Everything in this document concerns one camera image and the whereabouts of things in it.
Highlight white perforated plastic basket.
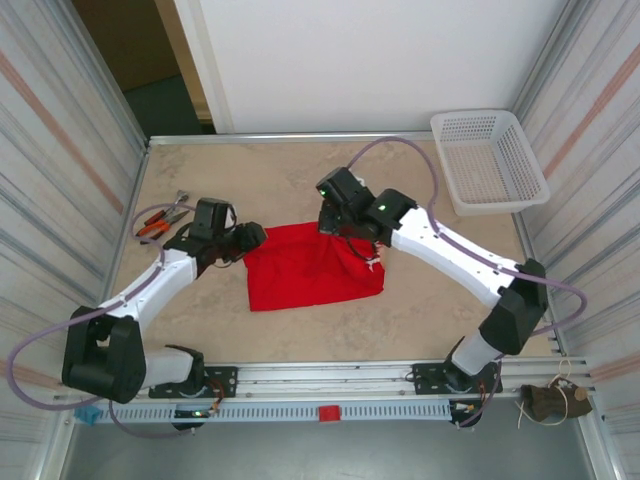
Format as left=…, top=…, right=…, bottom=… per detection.
left=430, top=109, right=551, bottom=215

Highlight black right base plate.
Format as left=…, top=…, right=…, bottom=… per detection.
left=409, top=363, right=504, bottom=396

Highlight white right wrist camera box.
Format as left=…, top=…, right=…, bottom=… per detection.
left=363, top=242, right=386, bottom=275

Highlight red-handled silver pliers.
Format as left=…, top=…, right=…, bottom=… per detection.
left=144, top=188, right=191, bottom=226

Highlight aluminium table frame rail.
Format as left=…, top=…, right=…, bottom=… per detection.
left=147, top=130, right=436, bottom=147

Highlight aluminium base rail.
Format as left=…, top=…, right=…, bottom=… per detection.
left=52, top=362, right=591, bottom=401

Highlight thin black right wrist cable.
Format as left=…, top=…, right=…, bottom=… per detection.
left=344, top=237, right=377, bottom=260

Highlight orange-handled pliers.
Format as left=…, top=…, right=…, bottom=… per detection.
left=135, top=209, right=191, bottom=245

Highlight white slotted cable duct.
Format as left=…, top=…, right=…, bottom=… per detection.
left=94, top=402, right=454, bottom=424

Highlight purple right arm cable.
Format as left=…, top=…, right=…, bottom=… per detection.
left=347, top=137, right=589, bottom=430

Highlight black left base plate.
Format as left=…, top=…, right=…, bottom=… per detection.
left=148, top=366, right=239, bottom=400

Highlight red t-shirt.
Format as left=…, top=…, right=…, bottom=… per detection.
left=243, top=222, right=387, bottom=313

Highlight brown cloth pouch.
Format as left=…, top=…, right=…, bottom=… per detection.
left=519, top=379, right=594, bottom=426

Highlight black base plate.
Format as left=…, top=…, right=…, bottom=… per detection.
left=409, top=363, right=504, bottom=396
left=148, top=366, right=239, bottom=400

